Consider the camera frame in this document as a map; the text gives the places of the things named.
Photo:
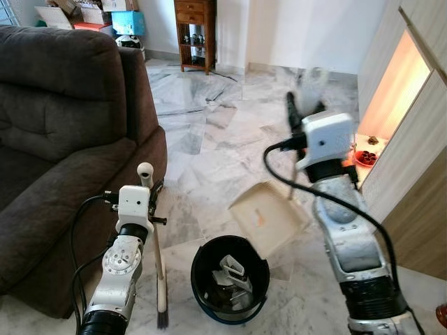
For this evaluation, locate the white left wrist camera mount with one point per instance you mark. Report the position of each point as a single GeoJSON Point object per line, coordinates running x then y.
{"type": "Point", "coordinates": [133, 204]}

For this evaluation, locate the beige plastic dustpan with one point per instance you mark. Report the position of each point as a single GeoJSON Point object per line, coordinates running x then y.
{"type": "Point", "coordinates": [269, 220]}

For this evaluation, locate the small white carton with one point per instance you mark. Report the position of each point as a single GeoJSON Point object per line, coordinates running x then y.
{"type": "Point", "coordinates": [232, 265]}

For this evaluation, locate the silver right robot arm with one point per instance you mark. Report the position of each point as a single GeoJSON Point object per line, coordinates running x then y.
{"type": "Point", "coordinates": [353, 244]}

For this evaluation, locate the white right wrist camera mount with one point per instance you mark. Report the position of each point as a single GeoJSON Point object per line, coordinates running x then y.
{"type": "Point", "coordinates": [328, 139]}

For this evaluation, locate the red flat box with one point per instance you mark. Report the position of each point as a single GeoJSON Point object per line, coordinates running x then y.
{"type": "Point", "coordinates": [92, 26]}

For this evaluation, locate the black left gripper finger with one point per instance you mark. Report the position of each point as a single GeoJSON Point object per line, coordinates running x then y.
{"type": "Point", "coordinates": [159, 192]}

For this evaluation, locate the black plastic bucket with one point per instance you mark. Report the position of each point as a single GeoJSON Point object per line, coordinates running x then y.
{"type": "Point", "coordinates": [206, 293]}

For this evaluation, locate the plate of orange fruit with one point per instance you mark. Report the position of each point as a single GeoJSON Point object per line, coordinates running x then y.
{"type": "Point", "coordinates": [347, 162]}

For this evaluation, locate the open cardboard box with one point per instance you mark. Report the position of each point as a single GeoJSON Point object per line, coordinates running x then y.
{"type": "Point", "coordinates": [54, 17]}

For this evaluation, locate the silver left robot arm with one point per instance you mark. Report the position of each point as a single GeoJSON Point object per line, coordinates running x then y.
{"type": "Point", "coordinates": [122, 269]}

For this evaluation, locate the dark wood small cabinet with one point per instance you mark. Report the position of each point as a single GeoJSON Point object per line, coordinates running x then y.
{"type": "Point", "coordinates": [194, 10]}

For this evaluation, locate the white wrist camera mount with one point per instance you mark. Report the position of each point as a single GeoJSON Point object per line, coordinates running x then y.
{"type": "Point", "coordinates": [133, 204]}
{"type": "Point", "coordinates": [328, 139]}

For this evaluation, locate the white round appliance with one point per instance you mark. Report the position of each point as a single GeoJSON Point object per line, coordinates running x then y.
{"type": "Point", "coordinates": [130, 43]}

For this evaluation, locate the red round pot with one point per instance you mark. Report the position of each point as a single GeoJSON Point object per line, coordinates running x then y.
{"type": "Point", "coordinates": [442, 315]}

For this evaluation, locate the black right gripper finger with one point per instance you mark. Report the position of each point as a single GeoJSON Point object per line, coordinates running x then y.
{"type": "Point", "coordinates": [293, 112]}

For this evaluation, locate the light wood lit console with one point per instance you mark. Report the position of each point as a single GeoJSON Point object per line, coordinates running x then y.
{"type": "Point", "coordinates": [419, 174]}

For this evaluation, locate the blue storage box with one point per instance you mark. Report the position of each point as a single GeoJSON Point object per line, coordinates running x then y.
{"type": "Point", "coordinates": [129, 23]}

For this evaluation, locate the dark brown fabric sofa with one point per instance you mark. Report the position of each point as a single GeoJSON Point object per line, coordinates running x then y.
{"type": "Point", "coordinates": [63, 105]}

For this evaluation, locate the small white printed packet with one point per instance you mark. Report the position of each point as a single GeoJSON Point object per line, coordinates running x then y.
{"type": "Point", "coordinates": [234, 284]}

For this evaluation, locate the red plate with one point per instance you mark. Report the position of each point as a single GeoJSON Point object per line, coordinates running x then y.
{"type": "Point", "coordinates": [364, 158]}

